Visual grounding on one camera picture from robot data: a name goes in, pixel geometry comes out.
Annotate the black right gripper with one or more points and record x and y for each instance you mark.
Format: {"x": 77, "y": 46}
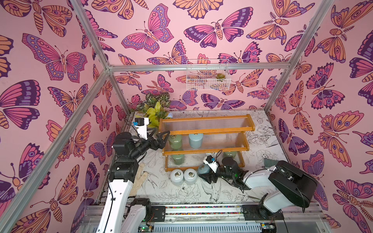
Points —
{"x": 214, "y": 174}

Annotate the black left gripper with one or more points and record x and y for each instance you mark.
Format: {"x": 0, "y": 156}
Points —
{"x": 159, "y": 144}

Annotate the white tea canister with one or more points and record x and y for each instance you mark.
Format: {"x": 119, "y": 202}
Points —
{"x": 177, "y": 177}
{"x": 190, "y": 176}

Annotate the green canister shelf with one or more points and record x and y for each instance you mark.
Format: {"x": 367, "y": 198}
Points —
{"x": 175, "y": 142}
{"x": 230, "y": 154}
{"x": 178, "y": 159}

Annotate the blue canister shelf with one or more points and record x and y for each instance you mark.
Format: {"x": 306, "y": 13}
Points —
{"x": 195, "y": 140}
{"x": 203, "y": 169}

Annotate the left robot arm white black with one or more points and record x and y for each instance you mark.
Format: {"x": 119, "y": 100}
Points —
{"x": 129, "y": 151}

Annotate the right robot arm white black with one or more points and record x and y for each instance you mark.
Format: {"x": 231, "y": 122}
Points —
{"x": 293, "y": 186}

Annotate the white canister bottom shelf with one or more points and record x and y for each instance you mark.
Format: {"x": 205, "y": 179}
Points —
{"x": 213, "y": 154}

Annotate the green canister bottom shelf right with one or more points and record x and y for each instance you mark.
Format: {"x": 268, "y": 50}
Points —
{"x": 230, "y": 154}

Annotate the green canister bottom shelf left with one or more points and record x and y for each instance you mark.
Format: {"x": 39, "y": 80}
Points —
{"x": 178, "y": 159}

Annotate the wooden three-tier shelf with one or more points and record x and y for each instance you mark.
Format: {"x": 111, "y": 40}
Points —
{"x": 221, "y": 133}

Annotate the glass vase with green plant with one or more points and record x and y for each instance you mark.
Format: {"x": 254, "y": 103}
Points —
{"x": 155, "y": 108}

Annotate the beige work glove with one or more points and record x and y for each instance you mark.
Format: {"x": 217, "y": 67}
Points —
{"x": 140, "y": 178}

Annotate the teal dustpan brush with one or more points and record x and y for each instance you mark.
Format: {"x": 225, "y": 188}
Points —
{"x": 269, "y": 162}

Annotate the small green succulent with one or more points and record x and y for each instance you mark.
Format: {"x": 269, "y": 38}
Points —
{"x": 220, "y": 76}

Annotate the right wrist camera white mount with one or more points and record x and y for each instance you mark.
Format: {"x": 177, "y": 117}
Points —
{"x": 211, "y": 162}

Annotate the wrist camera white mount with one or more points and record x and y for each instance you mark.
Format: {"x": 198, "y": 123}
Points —
{"x": 211, "y": 162}
{"x": 140, "y": 124}

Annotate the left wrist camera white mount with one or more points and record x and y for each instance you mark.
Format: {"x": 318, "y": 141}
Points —
{"x": 140, "y": 124}

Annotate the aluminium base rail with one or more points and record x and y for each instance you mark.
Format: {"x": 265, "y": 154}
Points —
{"x": 234, "y": 218}

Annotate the white wire wall basket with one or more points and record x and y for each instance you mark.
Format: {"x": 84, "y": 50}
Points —
{"x": 201, "y": 77}

